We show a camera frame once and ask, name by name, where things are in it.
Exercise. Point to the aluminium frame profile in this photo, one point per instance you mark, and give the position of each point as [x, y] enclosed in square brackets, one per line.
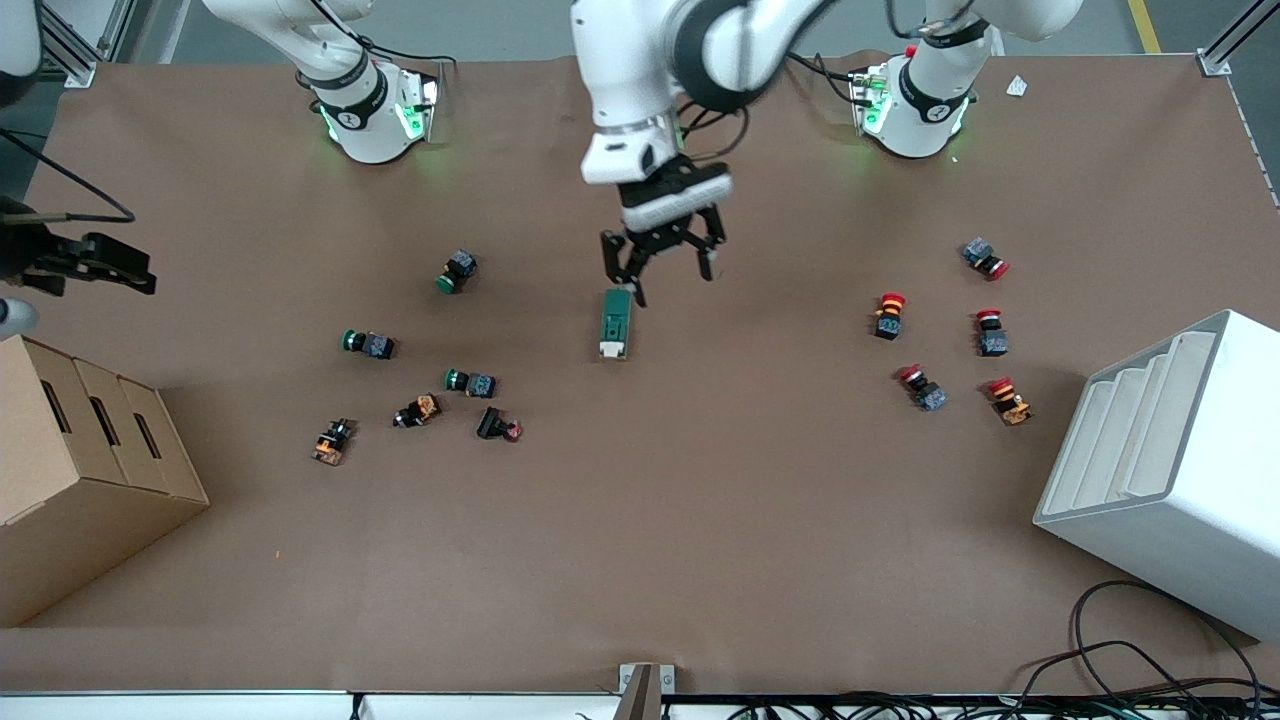
[82, 74]
[1213, 64]

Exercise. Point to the white paper scrap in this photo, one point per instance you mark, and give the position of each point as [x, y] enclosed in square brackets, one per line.
[1017, 86]

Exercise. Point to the black orange button switch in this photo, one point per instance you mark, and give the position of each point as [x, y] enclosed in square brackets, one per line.
[422, 408]
[330, 443]

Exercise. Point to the red button orange body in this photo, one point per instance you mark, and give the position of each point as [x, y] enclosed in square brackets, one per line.
[1012, 405]
[888, 322]

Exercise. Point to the white stepped rack box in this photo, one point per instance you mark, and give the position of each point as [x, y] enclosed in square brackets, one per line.
[1180, 520]

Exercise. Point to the grey metal bracket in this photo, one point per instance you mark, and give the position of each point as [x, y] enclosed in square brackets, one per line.
[665, 680]

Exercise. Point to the brown table cover sheet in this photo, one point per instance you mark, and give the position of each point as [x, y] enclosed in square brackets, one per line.
[700, 520]

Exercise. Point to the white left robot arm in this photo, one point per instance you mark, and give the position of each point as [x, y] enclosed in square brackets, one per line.
[630, 60]

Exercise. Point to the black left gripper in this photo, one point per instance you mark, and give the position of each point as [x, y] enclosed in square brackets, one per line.
[664, 237]

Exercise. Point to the brown cardboard box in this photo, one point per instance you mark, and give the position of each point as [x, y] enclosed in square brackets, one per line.
[80, 520]

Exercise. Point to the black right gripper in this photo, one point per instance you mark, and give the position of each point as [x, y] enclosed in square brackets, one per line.
[28, 252]

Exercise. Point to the green load switch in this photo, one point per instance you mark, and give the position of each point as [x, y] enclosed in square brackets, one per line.
[613, 325]

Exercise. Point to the green push button switch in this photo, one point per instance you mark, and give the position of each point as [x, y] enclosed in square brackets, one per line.
[460, 266]
[375, 345]
[478, 384]

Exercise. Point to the black switch with red tip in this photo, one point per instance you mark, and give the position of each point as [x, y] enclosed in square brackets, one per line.
[492, 424]

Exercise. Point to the red button grey body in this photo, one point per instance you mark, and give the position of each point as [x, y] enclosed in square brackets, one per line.
[930, 396]
[993, 340]
[980, 252]

